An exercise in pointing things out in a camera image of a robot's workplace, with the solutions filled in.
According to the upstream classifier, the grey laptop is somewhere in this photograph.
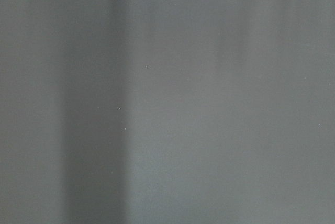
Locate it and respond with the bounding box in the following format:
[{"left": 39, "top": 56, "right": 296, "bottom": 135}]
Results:
[{"left": 1, "top": 0, "right": 334, "bottom": 223}]

